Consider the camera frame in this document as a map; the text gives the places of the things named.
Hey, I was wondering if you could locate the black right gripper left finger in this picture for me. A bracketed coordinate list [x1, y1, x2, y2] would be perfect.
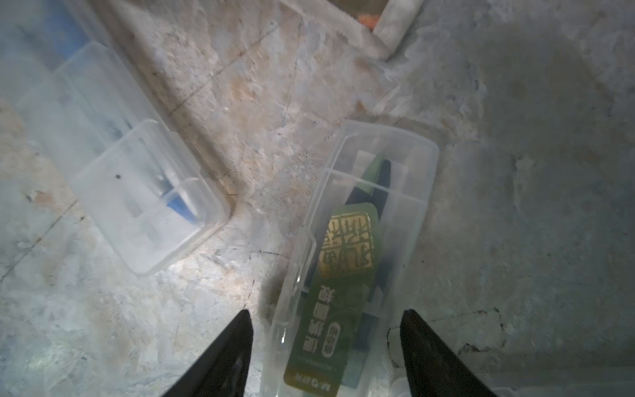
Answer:
[165, 309, 254, 397]

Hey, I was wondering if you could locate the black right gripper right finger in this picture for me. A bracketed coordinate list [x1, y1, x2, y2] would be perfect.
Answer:
[400, 309, 495, 397]

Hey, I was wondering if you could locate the blue compass frosted case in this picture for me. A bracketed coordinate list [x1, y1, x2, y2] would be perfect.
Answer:
[1, 1, 230, 275]

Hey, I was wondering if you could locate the white canvas tote bag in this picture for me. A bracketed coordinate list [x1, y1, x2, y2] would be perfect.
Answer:
[283, 1, 423, 61]

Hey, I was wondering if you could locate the green label compass case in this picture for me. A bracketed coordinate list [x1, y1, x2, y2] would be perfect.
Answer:
[260, 121, 439, 396]

